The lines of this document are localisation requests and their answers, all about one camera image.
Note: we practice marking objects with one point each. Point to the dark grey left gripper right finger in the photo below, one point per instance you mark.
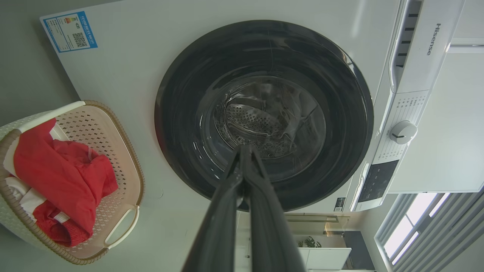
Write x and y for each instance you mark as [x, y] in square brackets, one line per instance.
[270, 234]

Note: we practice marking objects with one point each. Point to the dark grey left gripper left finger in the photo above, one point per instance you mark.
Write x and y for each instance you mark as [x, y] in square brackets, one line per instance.
[219, 226]

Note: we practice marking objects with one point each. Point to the cream perforated laundry basket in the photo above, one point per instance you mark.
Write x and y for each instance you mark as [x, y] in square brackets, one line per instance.
[113, 151]

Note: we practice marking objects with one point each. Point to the green potted plant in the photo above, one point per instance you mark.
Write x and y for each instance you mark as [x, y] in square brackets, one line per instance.
[310, 242]

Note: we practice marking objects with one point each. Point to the small dark corner sticker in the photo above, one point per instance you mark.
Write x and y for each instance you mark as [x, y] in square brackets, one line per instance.
[339, 204]

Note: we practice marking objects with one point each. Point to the dark cabinet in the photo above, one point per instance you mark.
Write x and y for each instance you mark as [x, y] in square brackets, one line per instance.
[359, 251]

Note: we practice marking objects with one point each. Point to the black washer display panel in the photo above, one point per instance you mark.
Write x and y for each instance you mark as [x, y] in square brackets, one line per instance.
[378, 180]

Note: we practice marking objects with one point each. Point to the red garment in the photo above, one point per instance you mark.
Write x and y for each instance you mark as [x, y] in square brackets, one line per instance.
[64, 177]

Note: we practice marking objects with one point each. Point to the white round control knob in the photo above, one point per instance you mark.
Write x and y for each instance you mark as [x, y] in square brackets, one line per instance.
[403, 132]

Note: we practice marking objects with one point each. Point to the round dark washing machine door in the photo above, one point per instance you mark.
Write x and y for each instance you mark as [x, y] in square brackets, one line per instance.
[264, 53]

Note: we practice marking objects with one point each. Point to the white front-load washing machine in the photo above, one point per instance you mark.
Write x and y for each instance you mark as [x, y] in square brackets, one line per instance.
[121, 75]

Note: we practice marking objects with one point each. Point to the white garment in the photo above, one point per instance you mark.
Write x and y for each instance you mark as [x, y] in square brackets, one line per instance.
[28, 196]

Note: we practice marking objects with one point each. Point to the blue energy label sticker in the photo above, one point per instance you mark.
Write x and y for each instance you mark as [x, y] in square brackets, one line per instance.
[70, 31]

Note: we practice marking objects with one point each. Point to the white detergent drawer front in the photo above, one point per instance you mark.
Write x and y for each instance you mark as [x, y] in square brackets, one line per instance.
[435, 45]

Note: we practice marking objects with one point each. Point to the bright window with frame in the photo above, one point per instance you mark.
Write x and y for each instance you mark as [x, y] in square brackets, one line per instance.
[408, 230]

